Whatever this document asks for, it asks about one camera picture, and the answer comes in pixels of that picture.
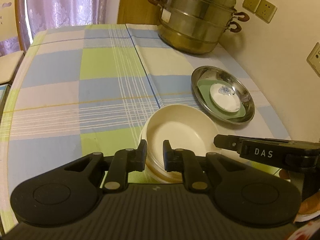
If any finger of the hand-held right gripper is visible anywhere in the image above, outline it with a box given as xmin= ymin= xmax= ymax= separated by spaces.
xmin=214 ymin=134 xmax=242 ymax=153

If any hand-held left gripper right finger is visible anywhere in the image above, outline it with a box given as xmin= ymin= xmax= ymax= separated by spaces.
xmin=162 ymin=140 xmax=241 ymax=193

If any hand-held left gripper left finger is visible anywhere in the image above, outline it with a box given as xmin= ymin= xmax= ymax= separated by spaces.
xmin=64 ymin=139 xmax=148 ymax=193

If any cream round container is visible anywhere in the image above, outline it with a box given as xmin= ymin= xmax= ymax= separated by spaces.
xmin=137 ymin=104 xmax=220 ymax=183

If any small white floral dish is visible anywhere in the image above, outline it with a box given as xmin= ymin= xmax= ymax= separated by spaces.
xmin=209 ymin=83 xmax=242 ymax=113

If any stainless steel plate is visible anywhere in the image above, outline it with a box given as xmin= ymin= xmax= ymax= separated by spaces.
xmin=191 ymin=66 xmax=255 ymax=125

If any green rectangular plate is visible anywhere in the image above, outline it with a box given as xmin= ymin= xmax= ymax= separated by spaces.
xmin=197 ymin=78 xmax=247 ymax=119

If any person's right hand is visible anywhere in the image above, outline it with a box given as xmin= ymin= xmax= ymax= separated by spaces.
xmin=299 ymin=192 xmax=320 ymax=215

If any red and white cloth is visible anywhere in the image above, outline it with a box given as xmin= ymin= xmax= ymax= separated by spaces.
xmin=292 ymin=220 xmax=320 ymax=240

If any checked tablecloth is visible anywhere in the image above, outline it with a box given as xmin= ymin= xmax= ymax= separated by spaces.
xmin=0 ymin=23 xmax=300 ymax=230

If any stainless steel steamer pot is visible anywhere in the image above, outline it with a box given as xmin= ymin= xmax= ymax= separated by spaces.
xmin=146 ymin=0 xmax=250 ymax=55

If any wooden door panel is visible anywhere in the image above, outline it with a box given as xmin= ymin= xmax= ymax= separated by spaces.
xmin=117 ymin=0 xmax=163 ymax=25

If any blue patterned cloth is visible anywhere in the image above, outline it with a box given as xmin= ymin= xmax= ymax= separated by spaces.
xmin=0 ymin=84 xmax=9 ymax=105

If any purple lace curtain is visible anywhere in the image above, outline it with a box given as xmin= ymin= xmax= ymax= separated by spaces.
xmin=0 ymin=0 xmax=120 ymax=58

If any white wooden chair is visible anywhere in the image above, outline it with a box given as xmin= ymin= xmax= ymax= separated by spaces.
xmin=0 ymin=0 xmax=25 ymax=85

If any wall socket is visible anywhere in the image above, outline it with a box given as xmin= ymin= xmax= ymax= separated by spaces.
xmin=257 ymin=0 xmax=277 ymax=23
xmin=242 ymin=0 xmax=262 ymax=13
xmin=307 ymin=42 xmax=320 ymax=78

